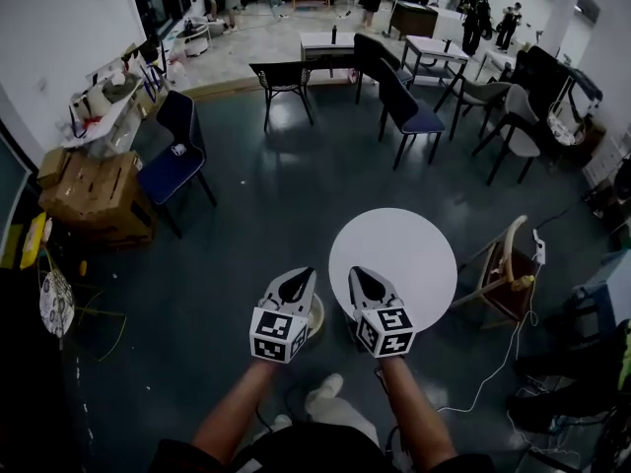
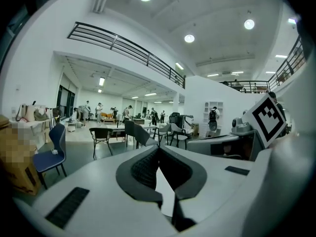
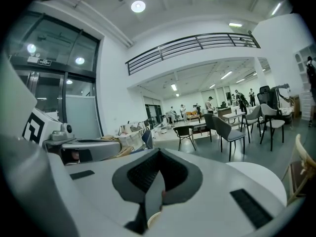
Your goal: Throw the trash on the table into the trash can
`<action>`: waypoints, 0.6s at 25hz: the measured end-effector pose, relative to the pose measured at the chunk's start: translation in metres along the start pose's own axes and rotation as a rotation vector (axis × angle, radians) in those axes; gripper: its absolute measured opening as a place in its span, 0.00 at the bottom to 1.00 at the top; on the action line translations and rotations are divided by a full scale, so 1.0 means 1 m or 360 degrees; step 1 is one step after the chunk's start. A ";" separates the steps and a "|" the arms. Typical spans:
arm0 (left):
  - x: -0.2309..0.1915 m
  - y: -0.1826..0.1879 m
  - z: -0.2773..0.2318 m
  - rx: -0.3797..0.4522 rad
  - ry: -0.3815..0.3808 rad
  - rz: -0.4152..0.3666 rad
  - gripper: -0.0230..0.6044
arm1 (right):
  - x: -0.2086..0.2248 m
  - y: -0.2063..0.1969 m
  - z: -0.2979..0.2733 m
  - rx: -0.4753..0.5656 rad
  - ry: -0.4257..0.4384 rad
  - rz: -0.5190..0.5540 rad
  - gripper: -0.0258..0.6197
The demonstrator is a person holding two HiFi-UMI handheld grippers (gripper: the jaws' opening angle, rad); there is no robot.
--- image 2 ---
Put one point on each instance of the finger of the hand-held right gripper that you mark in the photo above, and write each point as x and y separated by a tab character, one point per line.
229	138
200	147

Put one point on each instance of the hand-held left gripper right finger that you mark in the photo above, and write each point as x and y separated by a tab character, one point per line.
222	194

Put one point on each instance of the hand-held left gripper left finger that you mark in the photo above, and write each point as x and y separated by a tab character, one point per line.
86	206

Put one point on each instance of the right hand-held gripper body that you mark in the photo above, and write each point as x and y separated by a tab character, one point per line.
267	120

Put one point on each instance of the wooden side box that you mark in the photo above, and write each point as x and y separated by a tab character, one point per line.
195	130

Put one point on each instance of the dark canopy cart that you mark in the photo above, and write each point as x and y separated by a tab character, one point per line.
188	122

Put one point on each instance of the white shelf unit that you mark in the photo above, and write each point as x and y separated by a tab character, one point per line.
207	106

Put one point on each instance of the black office chair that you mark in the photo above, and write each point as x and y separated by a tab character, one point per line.
174	117

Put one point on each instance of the black balcony railing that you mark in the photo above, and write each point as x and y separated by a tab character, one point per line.
288	65
247	85
148	59

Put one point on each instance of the person's cream trousers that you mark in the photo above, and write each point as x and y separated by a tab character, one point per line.
303	95

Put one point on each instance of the blue chair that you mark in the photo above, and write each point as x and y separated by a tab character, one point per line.
53	152

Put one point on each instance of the brown cardboard box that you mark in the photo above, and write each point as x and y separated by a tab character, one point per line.
17	171

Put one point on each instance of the white round stool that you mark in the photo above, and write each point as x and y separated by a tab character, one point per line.
71	128

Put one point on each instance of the white long table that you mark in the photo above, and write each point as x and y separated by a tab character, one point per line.
116	128

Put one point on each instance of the person's black shirt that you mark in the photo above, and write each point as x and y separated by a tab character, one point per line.
304	41

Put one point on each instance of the orange sofa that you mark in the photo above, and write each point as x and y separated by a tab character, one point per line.
107	115

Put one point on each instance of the olive green bag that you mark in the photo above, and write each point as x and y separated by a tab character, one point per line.
40	115

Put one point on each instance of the black framed window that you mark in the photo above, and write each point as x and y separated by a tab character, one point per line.
65	100

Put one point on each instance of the beige handbag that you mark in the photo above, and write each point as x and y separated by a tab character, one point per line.
24	112

